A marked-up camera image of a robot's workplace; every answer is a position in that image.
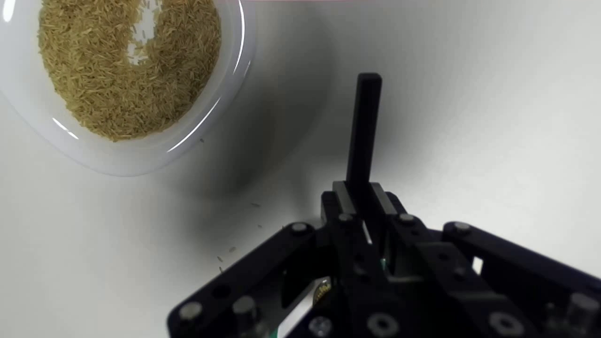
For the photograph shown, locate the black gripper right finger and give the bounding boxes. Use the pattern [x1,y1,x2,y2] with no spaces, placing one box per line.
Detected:
[369,181,601,338]

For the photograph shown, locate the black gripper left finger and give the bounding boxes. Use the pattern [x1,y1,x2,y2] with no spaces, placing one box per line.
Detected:
[166,177,392,338]

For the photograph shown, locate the white bowl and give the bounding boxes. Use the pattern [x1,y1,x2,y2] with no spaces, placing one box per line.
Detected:
[0,0,258,177]

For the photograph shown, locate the large brown sugar heap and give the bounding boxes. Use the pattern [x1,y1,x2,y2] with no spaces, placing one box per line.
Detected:
[37,0,224,144]

